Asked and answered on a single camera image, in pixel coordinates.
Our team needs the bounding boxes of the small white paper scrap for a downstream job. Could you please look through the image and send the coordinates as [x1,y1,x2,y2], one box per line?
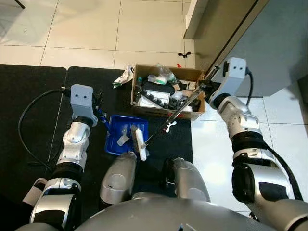
[116,135,131,148]

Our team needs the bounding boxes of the blue plastic dustpan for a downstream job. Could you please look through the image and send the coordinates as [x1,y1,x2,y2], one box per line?
[95,107,149,157]

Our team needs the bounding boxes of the black-handled broom with white head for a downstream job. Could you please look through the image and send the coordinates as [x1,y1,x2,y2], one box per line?
[132,64,221,161]

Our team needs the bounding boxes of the black floor mat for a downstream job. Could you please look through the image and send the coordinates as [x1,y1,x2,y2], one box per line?
[0,64,67,231]
[48,66,194,222]

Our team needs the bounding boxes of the green and white wrapper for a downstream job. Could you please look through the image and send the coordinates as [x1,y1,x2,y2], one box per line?
[113,64,135,89]

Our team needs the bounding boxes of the small black clip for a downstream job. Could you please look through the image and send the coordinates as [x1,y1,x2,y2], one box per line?
[177,50,193,59]

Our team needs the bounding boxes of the clear plastic bottle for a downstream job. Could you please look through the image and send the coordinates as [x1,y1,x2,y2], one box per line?
[156,64,178,80]

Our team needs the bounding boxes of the brown wooden cabinet panel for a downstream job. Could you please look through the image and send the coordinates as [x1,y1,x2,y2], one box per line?
[193,0,270,73]

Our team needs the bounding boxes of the cardboard box of rubbish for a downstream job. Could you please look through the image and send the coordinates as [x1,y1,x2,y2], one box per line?
[130,63,207,120]

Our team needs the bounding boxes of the white and red small item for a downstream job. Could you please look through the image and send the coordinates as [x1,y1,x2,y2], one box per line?
[163,120,178,133]

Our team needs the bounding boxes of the white flat carton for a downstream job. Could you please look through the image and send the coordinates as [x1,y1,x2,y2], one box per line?
[139,91,170,108]

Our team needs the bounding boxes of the white cabinet panel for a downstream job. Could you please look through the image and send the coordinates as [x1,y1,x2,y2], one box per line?
[184,0,208,39]

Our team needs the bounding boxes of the silver left robot leg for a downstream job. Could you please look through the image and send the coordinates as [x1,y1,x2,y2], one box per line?
[99,151,138,208]

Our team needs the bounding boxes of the silver robot leg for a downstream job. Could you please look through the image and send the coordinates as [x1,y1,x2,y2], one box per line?
[163,157,211,202]
[99,151,138,208]

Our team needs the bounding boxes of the grey cabinet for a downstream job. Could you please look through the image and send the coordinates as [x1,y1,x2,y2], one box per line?
[226,0,308,97]

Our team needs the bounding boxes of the silver right robot leg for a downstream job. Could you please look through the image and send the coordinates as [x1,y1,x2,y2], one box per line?
[163,157,211,202]

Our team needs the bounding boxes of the silver robot torso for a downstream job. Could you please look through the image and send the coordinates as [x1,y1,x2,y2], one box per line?
[74,194,271,231]

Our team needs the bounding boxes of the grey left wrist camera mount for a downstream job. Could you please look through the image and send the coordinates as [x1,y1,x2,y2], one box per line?
[70,84,100,127]

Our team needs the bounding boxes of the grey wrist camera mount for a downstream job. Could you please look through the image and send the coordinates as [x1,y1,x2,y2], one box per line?
[218,57,249,97]
[70,84,100,127]

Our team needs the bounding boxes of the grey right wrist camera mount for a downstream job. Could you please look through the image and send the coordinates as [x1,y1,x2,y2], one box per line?
[218,57,249,97]

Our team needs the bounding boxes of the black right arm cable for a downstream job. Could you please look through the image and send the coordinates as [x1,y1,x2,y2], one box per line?
[244,67,255,107]

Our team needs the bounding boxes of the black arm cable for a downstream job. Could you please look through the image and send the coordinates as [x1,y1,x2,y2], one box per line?
[244,67,255,107]
[18,88,73,172]

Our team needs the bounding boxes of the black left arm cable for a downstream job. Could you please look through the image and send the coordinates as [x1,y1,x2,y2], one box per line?
[18,88,73,172]

